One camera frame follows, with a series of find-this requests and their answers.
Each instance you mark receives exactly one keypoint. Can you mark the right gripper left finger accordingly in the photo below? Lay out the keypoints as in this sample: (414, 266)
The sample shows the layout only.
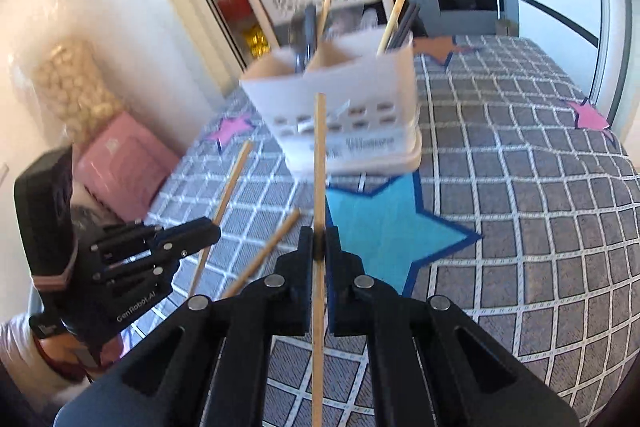
(207, 364)

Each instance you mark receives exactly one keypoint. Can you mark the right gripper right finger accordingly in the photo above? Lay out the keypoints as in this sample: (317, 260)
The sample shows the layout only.
(430, 364)

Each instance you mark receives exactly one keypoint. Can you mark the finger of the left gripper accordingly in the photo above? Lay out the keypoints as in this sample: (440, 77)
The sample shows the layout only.
(136, 236)
(150, 263)

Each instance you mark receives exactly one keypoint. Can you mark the yellow patterned chopstick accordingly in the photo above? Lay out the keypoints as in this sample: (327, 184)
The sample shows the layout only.
(392, 27)

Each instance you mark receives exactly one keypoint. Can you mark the person's left hand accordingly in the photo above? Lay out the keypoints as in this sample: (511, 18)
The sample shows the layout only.
(64, 353)

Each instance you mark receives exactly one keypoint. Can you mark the pink plastic stool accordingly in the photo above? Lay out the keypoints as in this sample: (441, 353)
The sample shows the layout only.
(125, 167)

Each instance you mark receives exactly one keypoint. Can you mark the grey checked star tablecloth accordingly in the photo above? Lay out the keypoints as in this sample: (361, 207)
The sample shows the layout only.
(538, 200)

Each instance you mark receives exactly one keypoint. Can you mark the white plastic utensil holder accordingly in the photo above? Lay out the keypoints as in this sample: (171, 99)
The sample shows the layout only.
(372, 105)

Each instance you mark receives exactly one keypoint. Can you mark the black utensil in holder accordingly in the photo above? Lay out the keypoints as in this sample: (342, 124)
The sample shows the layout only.
(404, 26)

